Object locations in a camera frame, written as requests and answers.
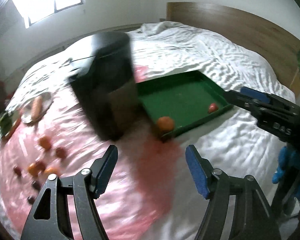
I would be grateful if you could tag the red round fruit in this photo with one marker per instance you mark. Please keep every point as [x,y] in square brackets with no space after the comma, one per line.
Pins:
[40,165]

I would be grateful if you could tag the blue gloved right hand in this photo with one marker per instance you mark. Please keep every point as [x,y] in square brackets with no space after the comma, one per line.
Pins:
[287,175]

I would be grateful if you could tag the orange tangerine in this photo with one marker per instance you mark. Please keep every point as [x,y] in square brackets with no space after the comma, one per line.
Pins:
[45,143]

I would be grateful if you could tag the large orange mandarin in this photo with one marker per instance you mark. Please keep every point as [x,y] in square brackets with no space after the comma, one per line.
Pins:
[165,124]

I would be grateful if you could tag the black cylindrical trash bin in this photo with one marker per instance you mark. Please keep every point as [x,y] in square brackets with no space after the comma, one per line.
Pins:
[104,83]

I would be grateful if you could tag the green leafy vegetable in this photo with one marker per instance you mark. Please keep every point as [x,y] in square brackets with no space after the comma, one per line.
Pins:
[5,122]

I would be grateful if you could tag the dark red tomato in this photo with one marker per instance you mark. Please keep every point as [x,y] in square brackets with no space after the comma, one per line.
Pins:
[60,153]

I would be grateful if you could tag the pink plastic sheet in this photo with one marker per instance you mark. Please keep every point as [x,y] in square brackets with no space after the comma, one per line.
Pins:
[139,202]

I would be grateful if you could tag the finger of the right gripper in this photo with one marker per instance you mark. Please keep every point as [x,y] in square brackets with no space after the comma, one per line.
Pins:
[263,97]
[237,99]

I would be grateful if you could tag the wooden headboard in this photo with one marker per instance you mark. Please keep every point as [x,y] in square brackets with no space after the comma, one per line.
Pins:
[278,46]

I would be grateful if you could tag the small red fruit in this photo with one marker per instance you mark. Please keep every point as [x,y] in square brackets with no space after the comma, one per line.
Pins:
[17,170]

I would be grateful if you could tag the silver metal plate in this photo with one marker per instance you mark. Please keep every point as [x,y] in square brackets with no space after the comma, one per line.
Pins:
[26,108]

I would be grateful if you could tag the dark purple plum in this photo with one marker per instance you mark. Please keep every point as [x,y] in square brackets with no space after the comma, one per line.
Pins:
[36,185]

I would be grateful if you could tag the small dark berry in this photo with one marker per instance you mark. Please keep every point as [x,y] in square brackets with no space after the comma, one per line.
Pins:
[31,200]

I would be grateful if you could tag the red apple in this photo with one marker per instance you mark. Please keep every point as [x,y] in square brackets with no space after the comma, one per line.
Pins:
[213,108]

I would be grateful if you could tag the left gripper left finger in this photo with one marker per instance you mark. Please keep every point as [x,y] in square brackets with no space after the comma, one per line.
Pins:
[49,216]

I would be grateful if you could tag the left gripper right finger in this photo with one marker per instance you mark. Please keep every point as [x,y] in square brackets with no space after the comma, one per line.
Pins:
[252,219]

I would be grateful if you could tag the green square tray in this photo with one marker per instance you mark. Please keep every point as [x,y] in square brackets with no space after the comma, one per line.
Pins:
[184,97]

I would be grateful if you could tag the small orange fruit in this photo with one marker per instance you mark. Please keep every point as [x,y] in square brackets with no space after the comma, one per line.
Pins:
[33,170]

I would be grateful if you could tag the orange tray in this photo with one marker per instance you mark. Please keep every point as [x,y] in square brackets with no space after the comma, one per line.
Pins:
[12,127]

